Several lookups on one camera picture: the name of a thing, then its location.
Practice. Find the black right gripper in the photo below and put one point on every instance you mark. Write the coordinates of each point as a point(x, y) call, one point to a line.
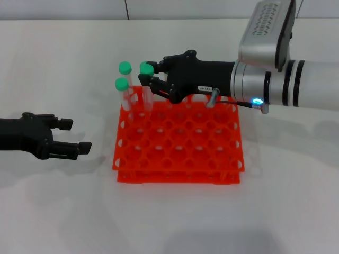
point(201, 76)

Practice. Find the green-capped tube black graduations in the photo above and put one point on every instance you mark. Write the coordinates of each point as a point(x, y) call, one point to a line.
point(147, 71)

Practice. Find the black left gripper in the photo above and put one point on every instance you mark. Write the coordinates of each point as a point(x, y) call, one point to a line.
point(23, 135)

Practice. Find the orange plastic test tube rack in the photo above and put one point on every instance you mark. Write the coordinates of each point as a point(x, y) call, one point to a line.
point(180, 148)

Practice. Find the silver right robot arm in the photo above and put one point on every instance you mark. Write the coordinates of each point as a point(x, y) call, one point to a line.
point(304, 84)

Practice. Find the grey right wrist camera housing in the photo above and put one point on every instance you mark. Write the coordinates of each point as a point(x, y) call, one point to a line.
point(262, 31)

